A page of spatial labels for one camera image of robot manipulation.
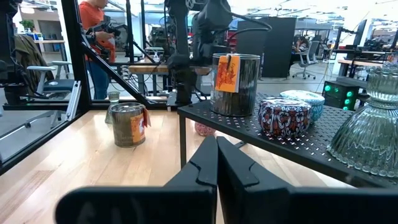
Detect person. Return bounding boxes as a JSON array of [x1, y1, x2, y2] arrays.
[[291, 35, 308, 63], [78, 0, 118, 100]]

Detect small potted plant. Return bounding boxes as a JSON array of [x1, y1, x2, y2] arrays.
[[19, 19, 35, 34]]

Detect silver candle can orange tag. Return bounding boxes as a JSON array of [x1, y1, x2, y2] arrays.
[[110, 102, 152, 149], [210, 53, 261, 118]]

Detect silver aluminium extrusion piece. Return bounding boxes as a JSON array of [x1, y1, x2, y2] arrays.
[[67, 80, 82, 121]]

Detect blue patterned candle tin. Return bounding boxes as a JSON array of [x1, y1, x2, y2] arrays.
[[279, 90, 326, 123]]

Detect wooden top desk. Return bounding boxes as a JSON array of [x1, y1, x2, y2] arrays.
[[337, 57, 398, 78]]

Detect black handheld camera rig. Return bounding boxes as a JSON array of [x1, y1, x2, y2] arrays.
[[83, 14, 123, 62]]

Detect grey office chair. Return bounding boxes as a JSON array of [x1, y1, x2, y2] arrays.
[[292, 40, 321, 80], [26, 60, 75, 128]]

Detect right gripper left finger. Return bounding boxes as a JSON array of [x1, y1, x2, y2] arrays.
[[55, 136, 218, 224]]

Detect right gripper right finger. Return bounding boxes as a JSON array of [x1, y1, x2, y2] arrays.
[[217, 136, 398, 224]]

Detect clear glass cup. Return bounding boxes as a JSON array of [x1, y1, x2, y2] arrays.
[[326, 62, 398, 179]]

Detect black perforated metal shelf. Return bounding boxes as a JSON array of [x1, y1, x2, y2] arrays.
[[177, 91, 398, 190]]

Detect black computer green lights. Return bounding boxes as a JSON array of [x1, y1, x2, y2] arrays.
[[322, 80, 360, 111]]

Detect black aluminium table frame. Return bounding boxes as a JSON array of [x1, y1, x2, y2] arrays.
[[0, 0, 181, 175]]

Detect wooden side table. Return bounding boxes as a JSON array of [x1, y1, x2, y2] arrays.
[[129, 63, 212, 76]]

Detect black partition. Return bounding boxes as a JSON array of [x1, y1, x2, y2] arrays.
[[236, 17, 298, 78]]

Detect olive jacket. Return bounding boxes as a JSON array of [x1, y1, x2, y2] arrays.
[[14, 34, 55, 97]]

